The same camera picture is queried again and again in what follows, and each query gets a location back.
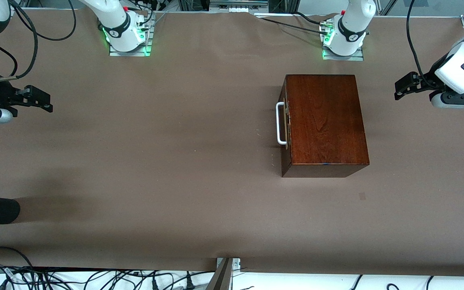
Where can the grey metal post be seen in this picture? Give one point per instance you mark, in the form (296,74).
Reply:
(220,280)

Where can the silver metal bracket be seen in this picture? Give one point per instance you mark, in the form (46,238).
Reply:
(237,264)

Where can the dark brown wooden cabinet box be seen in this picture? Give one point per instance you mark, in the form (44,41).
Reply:
(324,121)

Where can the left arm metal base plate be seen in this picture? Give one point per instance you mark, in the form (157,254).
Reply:
(357,58)

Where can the silver metal crossbar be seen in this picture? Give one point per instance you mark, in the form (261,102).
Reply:
(236,3)

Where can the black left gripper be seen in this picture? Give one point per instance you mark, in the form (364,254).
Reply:
(430,80)

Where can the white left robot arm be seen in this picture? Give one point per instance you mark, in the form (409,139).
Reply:
(353,24)

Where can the brown paper table cover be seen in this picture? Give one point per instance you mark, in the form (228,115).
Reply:
(175,161)

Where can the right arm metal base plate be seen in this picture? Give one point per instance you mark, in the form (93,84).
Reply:
(129,54)

